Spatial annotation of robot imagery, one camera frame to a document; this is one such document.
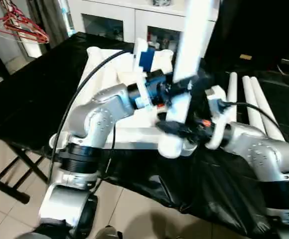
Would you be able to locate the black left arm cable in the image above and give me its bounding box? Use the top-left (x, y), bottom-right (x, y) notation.
top-left (50, 49), bottom-right (138, 200)

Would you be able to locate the red wire clothes hanger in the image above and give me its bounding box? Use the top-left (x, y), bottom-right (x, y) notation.
top-left (0, 0), bottom-right (50, 45)

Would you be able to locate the grey curtain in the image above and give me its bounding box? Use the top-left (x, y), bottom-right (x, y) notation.
top-left (27, 0), bottom-right (75, 55)

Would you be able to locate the white glass-door cabinet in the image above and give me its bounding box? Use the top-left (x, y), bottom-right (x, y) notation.
top-left (67, 0), bottom-right (220, 50)

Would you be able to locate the black folding table frame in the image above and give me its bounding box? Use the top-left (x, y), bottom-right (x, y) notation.
top-left (0, 144), bottom-right (35, 205)

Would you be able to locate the white plastic table leg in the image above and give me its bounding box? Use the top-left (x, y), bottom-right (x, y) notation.
top-left (242, 75), bottom-right (267, 137)
top-left (157, 0), bottom-right (220, 159)
top-left (226, 72), bottom-right (238, 127)
top-left (249, 76), bottom-right (286, 142)

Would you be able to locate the black plastic mat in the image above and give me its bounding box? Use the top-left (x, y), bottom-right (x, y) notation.
top-left (0, 31), bottom-right (289, 235)

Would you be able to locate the white plastic table top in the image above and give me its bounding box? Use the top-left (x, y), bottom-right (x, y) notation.
top-left (49, 37), bottom-right (197, 156)

